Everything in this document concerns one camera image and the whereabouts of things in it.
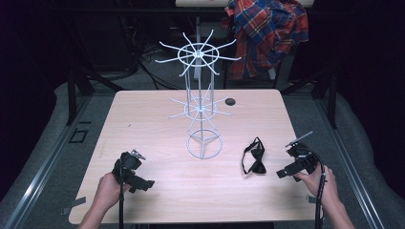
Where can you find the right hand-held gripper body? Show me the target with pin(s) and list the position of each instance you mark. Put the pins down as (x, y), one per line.
(304, 159)

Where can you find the person's right hand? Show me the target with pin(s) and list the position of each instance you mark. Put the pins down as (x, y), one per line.
(323, 186)

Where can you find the black metal stand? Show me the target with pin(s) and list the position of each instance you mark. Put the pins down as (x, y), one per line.
(71, 95)
(332, 98)

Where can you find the black metal chair frame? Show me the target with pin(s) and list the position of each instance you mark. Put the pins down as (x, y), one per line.
(225, 74)

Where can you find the metal floor rail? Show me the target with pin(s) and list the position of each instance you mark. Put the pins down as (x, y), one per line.
(47, 165)
(350, 165)

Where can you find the grey tape strip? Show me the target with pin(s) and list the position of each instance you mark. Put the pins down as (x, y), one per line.
(74, 205)

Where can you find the black tape rectangle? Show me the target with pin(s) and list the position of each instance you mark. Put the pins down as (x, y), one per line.
(78, 136)

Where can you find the black bow tie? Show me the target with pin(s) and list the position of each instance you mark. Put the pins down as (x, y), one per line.
(258, 160)

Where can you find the red blue plaid shirt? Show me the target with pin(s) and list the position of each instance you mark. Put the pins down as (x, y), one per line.
(267, 31)

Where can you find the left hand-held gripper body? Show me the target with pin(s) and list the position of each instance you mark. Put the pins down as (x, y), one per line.
(127, 163)

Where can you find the person's left hand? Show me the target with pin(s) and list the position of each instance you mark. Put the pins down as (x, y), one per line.
(108, 192)

